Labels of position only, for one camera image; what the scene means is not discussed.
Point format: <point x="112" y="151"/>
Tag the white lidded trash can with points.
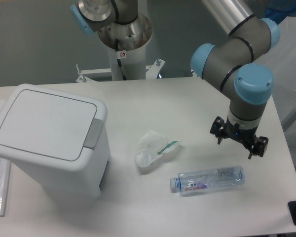
<point x="58" y="138"/>

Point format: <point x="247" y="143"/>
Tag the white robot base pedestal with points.
<point x="126" y="46"/>

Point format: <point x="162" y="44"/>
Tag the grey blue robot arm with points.
<point x="229" y="68"/>

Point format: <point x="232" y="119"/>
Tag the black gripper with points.
<point x="256" y="145"/>

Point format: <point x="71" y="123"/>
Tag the crumpled clear plastic wrapper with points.
<point x="152" y="146"/>

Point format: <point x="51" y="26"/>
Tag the empty clear plastic bottle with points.
<point x="208" y="180"/>

